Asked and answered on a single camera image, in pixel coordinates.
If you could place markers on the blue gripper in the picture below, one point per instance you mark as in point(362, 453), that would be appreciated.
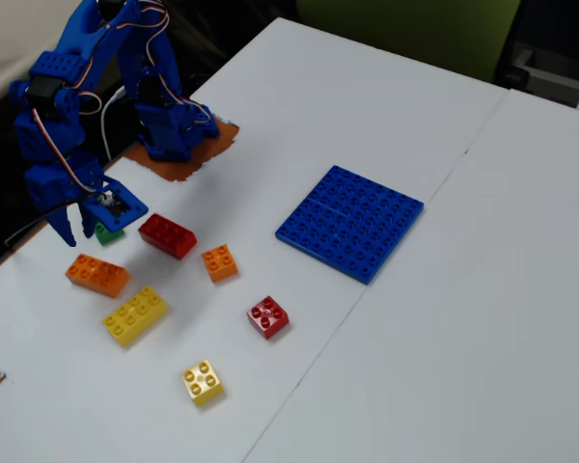
point(53, 185)

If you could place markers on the orange 2x4 block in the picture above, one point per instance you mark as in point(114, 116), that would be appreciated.
point(96, 275)

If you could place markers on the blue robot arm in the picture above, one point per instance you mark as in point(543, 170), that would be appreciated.
point(161, 67)

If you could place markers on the small green block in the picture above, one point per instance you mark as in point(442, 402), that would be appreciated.
point(111, 236)

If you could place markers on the red 2x4 block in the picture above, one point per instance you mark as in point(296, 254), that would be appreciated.
point(166, 236)

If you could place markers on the yellow 2x4 block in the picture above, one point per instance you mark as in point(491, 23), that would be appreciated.
point(135, 316)

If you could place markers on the orange 2x2 block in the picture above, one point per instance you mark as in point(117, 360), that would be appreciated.
point(219, 263)

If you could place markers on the yellow 2x2 block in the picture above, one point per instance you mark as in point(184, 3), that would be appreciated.
point(202, 383)

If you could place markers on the red 2x2 block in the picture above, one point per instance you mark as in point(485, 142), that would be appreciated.
point(267, 317)

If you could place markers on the green chair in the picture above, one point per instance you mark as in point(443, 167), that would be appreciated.
point(405, 34)

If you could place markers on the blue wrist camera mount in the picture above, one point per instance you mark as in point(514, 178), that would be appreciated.
point(125, 209)

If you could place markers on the blue 8x8 studded base plate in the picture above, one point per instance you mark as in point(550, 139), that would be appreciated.
point(350, 224)

